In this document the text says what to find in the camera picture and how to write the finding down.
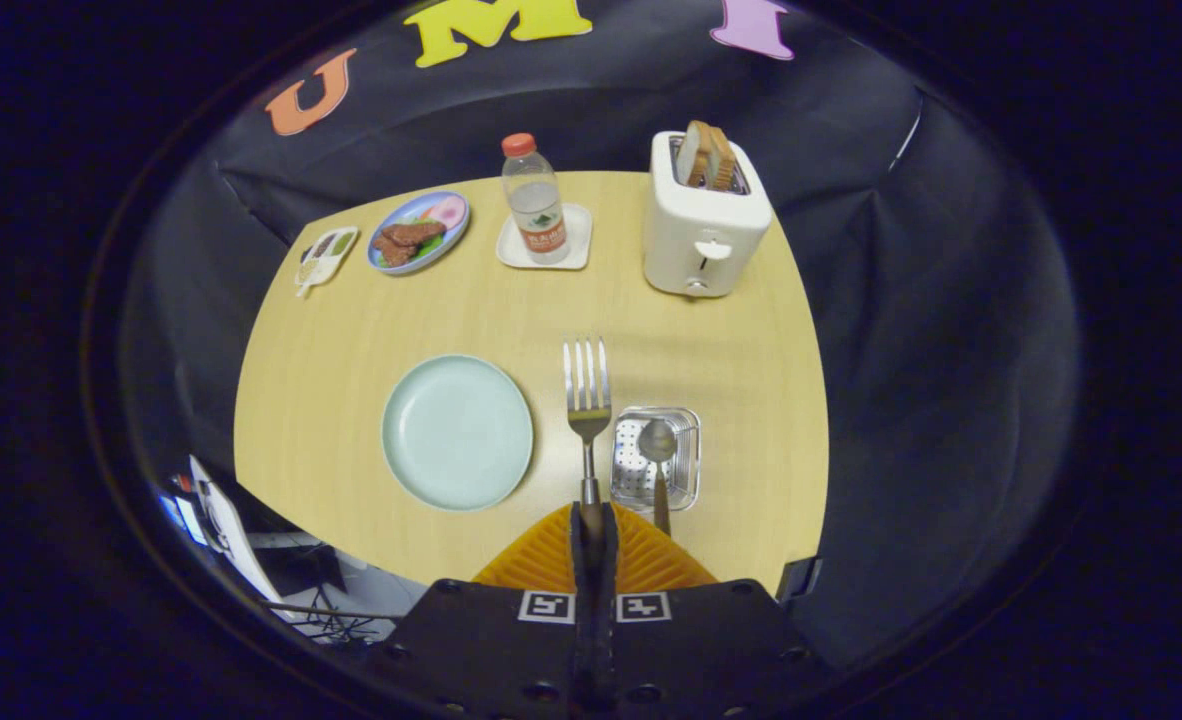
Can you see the brown meat pieces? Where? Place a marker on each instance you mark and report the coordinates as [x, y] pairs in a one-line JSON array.
[[406, 240]]

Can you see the clear water bottle red cap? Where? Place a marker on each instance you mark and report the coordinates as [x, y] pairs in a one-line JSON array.
[[539, 210]]

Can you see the black backdrop cloth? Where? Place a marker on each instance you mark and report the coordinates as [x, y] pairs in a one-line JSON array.
[[931, 350]]

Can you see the black table corner clamp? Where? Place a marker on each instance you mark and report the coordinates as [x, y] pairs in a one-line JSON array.
[[798, 578]]

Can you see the white divided sauce dish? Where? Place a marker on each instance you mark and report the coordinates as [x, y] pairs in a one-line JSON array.
[[326, 258]]

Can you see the white toaster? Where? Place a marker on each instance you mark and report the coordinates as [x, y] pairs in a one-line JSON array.
[[696, 235]]

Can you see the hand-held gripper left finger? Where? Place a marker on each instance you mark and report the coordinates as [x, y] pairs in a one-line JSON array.
[[491, 650]]

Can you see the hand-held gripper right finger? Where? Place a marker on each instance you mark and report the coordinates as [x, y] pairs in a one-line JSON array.
[[701, 650]]

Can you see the clear perforated drainer basket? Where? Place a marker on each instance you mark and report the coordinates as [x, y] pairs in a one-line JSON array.
[[686, 450]]

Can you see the white square coaster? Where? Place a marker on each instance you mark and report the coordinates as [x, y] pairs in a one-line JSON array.
[[579, 240]]

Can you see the lit blue screen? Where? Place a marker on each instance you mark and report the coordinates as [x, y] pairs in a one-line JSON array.
[[183, 515]]

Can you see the pale green plate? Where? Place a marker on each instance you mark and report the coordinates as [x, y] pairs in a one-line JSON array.
[[456, 435]]

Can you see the toast bread slice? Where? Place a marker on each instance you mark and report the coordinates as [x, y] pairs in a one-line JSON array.
[[723, 160], [693, 150]]

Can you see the blue patterned plate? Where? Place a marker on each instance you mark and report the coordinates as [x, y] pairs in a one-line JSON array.
[[446, 210]]

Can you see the white board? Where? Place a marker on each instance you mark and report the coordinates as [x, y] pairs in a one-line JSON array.
[[231, 530]]

